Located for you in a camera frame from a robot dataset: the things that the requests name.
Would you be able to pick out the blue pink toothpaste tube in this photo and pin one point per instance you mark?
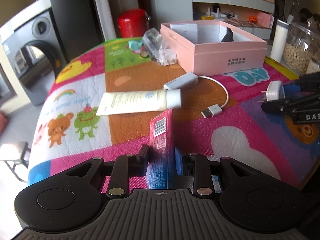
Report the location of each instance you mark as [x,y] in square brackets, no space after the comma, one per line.
[161,158]

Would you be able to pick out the glass jar of nuts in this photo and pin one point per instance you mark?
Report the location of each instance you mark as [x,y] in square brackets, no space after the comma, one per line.
[302,45]

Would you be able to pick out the orange pumpkin toy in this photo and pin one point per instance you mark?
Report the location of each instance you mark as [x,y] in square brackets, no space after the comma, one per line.
[253,19]

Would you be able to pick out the black hair dryer nozzle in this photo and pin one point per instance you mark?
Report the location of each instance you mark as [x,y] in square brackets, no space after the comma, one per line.
[228,36]

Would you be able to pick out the small metal stool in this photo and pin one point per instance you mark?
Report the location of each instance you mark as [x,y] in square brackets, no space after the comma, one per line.
[16,154]

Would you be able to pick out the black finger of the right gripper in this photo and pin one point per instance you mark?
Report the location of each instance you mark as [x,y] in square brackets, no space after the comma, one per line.
[306,103]

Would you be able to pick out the white cylindrical bottle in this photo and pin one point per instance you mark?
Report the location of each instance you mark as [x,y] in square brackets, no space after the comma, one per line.
[282,29]

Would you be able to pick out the white USB adapter with cable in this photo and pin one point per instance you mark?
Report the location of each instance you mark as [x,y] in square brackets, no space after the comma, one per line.
[189,80]

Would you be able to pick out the cream lotion tube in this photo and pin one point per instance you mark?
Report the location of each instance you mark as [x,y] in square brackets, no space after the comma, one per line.
[139,101]

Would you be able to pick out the colourful cartoon play mat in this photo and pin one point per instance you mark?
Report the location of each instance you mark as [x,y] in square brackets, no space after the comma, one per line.
[219,116]

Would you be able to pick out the pink cardboard box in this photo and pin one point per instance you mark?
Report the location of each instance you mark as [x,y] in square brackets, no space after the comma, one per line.
[210,56]

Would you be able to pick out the red cylindrical container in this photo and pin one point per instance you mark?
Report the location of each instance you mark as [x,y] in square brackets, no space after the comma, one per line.
[133,23]

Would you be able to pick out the white wall plug charger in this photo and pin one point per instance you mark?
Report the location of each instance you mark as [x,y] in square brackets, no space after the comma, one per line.
[274,91]

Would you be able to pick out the grey TV shelf unit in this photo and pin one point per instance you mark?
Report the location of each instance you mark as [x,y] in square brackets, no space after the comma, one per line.
[262,9]

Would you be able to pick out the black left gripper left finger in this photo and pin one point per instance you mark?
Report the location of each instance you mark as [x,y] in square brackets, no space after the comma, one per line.
[122,169]

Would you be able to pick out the clear plastic bag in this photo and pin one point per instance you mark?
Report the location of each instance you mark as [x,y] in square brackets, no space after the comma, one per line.
[158,49]

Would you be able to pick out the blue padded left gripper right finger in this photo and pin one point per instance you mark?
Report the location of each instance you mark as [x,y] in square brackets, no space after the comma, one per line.
[197,166]

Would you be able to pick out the grey washing machine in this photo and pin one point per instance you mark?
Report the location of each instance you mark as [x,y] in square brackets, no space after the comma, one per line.
[35,55]

